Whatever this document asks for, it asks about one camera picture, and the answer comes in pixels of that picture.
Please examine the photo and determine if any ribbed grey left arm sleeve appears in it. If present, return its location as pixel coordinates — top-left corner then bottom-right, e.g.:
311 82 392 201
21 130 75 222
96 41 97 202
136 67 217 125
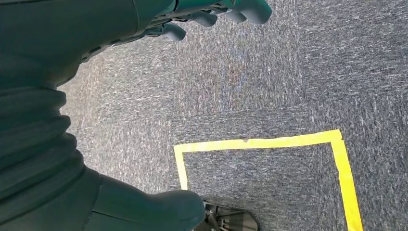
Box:
0 83 103 231

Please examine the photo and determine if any yellow floor tape square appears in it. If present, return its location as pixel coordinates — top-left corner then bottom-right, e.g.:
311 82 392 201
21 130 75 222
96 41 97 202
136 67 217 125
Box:
173 129 364 231

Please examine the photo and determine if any black robot left foot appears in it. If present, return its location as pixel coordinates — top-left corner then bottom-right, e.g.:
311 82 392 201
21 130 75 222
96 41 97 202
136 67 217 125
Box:
194 200 259 231

